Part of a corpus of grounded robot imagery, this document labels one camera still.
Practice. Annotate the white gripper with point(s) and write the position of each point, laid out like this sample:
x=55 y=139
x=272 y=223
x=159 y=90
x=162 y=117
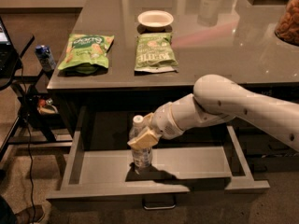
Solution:
x=163 y=119

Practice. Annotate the clear plastic water bottle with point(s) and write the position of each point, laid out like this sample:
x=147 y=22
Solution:
x=142 y=157

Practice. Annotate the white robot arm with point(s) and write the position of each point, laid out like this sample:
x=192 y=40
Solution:
x=215 y=100

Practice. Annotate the open grey drawer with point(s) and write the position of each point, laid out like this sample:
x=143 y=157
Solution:
x=100 y=169

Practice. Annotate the olive green chip bag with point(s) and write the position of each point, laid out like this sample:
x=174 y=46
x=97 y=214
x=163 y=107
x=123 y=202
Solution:
x=154 y=53

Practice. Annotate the bright green snack bag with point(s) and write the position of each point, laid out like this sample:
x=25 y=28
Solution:
x=85 y=54

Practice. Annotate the colourful items on shelf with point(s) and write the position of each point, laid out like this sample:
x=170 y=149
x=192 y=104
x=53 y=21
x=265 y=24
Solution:
x=46 y=107

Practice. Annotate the white paper bowl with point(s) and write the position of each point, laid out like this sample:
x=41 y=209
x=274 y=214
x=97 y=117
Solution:
x=155 y=20

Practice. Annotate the blue drink can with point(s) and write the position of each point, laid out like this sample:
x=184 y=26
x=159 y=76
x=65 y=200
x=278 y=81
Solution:
x=44 y=55

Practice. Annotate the brown shoe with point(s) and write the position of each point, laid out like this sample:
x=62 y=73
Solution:
x=30 y=215

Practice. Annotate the black laptop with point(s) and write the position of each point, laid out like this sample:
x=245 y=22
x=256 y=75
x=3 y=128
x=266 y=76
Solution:
x=9 y=57

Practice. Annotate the metal drawer handle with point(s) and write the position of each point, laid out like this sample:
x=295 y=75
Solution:
x=155 y=202

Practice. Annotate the black side table frame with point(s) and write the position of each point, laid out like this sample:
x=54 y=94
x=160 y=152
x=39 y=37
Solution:
x=27 y=94

